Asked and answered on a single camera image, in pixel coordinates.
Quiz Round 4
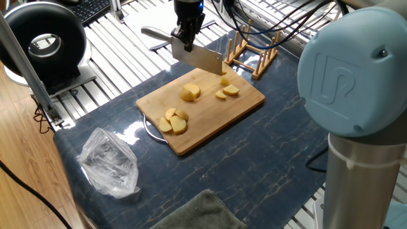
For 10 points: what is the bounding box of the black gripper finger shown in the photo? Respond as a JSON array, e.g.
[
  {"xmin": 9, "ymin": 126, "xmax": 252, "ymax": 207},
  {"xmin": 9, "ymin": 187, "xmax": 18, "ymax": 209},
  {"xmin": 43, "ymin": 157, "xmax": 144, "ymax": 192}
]
[
  {"xmin": 191, "ymin": 15, "xmax": 206, "ymax": 43},
  {"xmin": 170, "ymin": 26, "xmax": 194, "ymax": 53}
]

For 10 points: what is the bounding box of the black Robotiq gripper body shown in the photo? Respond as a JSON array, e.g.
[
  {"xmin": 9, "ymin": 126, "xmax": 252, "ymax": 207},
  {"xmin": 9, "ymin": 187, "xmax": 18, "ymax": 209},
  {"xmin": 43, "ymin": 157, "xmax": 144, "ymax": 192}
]
[{"xmin": 173, "ymin": 0, "xmax": 206, "ymax": 31}]

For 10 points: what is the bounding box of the steel cleaver knife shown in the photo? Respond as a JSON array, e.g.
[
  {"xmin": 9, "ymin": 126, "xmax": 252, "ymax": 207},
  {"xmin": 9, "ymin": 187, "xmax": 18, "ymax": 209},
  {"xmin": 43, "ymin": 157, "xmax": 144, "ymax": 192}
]
[{"xmin": 141, "ymin": 26, "xmax": 223, "ymax": 76}]

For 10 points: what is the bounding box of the white paper pad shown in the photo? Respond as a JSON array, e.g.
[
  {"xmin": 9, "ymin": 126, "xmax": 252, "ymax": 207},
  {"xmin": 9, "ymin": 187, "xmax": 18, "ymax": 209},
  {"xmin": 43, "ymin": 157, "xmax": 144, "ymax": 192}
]
[{"xmin": 123, "ymin": 0, "xmax": 216, "ymax": 51}]

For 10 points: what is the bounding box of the wooden peg rack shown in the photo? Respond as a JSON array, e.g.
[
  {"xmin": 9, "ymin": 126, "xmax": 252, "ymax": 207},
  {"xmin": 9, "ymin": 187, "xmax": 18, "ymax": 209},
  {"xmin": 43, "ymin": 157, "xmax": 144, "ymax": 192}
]
[{"xmin": 223, "ymin": 18, "xmax": 283, "ymax": 80}]

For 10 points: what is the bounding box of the wooden cutting board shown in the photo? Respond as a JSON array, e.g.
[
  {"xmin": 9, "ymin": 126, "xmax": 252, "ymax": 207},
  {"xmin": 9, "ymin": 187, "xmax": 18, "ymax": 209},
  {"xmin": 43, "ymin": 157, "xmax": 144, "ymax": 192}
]
[{"xmin": 135, "ymin": 57, "xmax": 266, "ymax": 156}]

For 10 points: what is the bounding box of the black keyboard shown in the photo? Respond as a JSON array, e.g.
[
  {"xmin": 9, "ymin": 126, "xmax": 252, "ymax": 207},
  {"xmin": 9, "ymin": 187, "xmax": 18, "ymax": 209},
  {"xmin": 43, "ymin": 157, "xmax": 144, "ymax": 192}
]
[{"xmin": 68, "ymin": 0, "xmax": 112, "ymax": 25}]

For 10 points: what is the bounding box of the dark blue marbled mat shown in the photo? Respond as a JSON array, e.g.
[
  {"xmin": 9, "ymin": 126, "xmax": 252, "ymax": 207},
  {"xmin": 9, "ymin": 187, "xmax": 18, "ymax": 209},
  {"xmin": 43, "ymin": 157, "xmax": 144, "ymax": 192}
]
[{"xmin": 53, "ymin": 27, "xmax": 329, "ymax": 229}]

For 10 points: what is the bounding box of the clear plastic bag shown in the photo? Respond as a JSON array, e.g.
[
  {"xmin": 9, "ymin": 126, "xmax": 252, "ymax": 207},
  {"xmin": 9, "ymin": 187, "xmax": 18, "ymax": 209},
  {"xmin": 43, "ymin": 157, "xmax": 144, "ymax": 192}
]
[{"xmin": 77, "ymin": 127, "xmax": 141, "ymax": 200}]

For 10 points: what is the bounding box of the grey-green towel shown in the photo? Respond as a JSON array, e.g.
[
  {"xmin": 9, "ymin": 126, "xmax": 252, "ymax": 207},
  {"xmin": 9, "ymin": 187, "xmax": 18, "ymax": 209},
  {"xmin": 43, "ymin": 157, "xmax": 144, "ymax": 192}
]
[{"xmin": 149, "ymin": 189, "xmax": 249, "ymax": 229}]

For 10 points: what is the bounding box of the perforated aluminium plate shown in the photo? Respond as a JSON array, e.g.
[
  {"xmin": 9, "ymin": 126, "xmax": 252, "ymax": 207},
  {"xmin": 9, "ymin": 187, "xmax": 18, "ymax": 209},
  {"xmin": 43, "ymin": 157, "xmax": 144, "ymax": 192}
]
[{"xmin": 314, "ymin": 198, "xmax": 325, "ymax": 229}]

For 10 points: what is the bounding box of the black gripper cable bundle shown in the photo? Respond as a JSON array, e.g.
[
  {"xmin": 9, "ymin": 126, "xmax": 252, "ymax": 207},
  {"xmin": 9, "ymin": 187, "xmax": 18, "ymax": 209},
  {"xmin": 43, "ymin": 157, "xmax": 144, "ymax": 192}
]
[{"xmin": 211, "ymin": 0, "xmax": 338, "ymax": 50}]

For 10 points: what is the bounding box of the short aluminium post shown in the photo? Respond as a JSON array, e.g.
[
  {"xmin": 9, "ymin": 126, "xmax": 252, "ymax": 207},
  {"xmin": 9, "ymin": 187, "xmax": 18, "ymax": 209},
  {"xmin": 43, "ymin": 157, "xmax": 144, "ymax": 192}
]
[{"xmin": 109, "ymin": 0, "xmax": 125, "ymax": 24}]

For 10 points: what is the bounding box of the slanted aluminium post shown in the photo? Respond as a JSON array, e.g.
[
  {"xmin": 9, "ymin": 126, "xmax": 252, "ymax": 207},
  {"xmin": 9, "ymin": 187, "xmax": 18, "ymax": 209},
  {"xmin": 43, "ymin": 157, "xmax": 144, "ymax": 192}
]
[{"xmin": 0, "ymin": 12, "xmax": 64, "ymax": 127}]

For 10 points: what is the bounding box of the tangled black cable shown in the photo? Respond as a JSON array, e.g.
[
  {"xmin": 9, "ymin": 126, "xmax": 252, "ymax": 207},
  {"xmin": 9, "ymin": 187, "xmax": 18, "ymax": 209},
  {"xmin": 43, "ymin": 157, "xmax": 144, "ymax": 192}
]
[{"xmin": 32, "ymin": 95, "xmax": 54, "ymax": 134}]

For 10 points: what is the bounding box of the black ring-shaped device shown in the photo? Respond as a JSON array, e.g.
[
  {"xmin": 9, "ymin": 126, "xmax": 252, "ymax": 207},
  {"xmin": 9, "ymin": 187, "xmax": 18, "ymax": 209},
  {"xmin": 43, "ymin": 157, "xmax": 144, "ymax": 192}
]
[{"xmin": 0, "ymin": 1, "xmax": 98, "ymax": 98}]

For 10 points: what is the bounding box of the hanging black cable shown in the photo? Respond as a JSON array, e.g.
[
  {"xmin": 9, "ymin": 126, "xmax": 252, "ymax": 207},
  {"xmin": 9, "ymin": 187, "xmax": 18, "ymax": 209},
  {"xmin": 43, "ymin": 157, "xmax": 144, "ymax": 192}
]
[{"xmin": 305, "ymin": 146, "xmax": 329, "ymax": 174}]

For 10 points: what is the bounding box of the black floor cable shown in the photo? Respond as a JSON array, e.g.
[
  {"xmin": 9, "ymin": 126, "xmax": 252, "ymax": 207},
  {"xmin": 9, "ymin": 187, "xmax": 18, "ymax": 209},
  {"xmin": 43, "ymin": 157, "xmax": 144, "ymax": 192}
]
[{"xmin": 0, "ymin": 158, "xmax": 74, "ymax": 229}]

